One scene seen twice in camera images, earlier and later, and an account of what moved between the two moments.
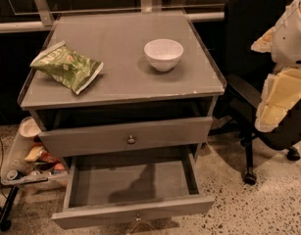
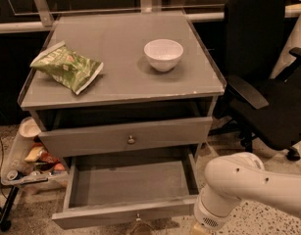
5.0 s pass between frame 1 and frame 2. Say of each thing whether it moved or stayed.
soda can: stayed
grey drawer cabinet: stayed
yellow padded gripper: moved
